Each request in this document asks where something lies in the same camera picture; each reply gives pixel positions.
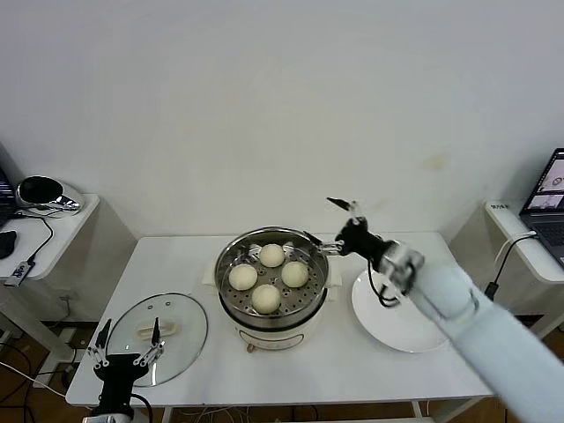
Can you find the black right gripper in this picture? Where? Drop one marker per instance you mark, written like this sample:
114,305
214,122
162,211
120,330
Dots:
359,242

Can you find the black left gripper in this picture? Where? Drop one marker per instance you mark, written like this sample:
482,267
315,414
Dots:
115,372

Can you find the white steamed baozi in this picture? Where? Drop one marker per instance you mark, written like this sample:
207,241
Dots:
243,277
265,299
271,255
294,274

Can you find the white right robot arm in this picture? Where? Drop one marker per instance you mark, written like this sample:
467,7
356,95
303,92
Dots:
462,317

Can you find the stainless steel steamer basket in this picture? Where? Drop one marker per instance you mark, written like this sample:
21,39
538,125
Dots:
318,277

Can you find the white round plate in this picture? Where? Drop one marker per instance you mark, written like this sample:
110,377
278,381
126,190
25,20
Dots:
396,326

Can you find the white side table with device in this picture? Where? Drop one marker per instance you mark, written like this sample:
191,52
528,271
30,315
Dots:
66,238

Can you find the white electric cooker pot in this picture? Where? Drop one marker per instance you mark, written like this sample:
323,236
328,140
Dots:
273,335

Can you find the small grey usb hub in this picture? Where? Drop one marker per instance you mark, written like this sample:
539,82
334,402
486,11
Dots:
17,273

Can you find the black computer mouse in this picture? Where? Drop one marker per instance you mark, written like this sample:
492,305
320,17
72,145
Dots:
6,244

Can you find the chrome and black device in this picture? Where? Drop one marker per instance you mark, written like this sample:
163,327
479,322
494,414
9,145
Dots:
44,194

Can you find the dark laptop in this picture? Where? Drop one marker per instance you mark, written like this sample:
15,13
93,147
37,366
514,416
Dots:
3,207

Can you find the open grey laptop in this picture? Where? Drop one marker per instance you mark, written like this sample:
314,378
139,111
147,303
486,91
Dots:
546,220

